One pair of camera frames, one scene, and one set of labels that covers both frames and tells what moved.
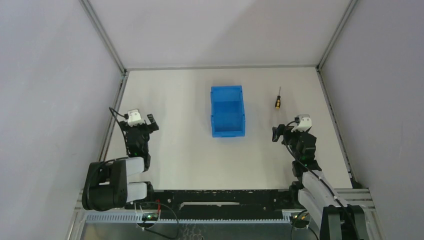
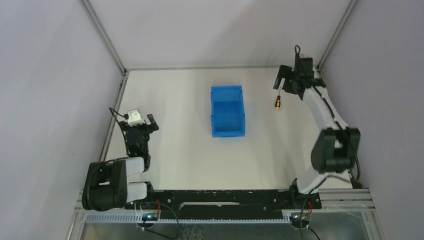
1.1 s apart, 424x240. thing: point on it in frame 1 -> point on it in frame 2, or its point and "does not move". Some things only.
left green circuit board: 150,217 does not move
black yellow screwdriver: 277,105 does not move
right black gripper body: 289,134 -> 285,81
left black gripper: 140,126 does not move
